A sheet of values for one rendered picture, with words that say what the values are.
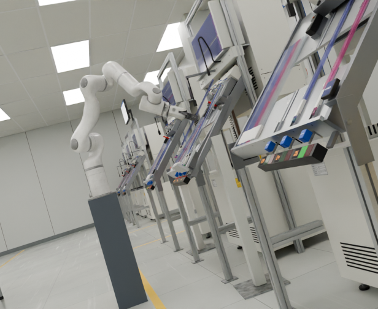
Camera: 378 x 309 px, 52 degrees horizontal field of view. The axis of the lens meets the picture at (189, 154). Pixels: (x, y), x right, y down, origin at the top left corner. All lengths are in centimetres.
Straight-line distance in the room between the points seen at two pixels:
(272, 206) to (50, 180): 910
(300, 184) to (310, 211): 19
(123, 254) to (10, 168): 901
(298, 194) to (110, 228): 122
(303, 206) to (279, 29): 120
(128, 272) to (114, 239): 22
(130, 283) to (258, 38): 178
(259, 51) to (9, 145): 940
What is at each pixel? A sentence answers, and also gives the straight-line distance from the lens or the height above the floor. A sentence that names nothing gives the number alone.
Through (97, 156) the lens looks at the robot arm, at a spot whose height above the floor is 95.
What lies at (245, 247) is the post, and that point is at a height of 22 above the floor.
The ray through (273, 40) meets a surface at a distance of 278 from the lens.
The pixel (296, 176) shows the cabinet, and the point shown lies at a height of 46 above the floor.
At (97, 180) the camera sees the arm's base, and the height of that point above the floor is 81.
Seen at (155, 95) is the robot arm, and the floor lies 114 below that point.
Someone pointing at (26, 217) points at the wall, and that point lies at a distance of 1124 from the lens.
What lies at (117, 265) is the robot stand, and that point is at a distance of 252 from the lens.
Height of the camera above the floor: 70
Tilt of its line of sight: 2 degrees up
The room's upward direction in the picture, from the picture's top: 17 degrees counter-clockwise
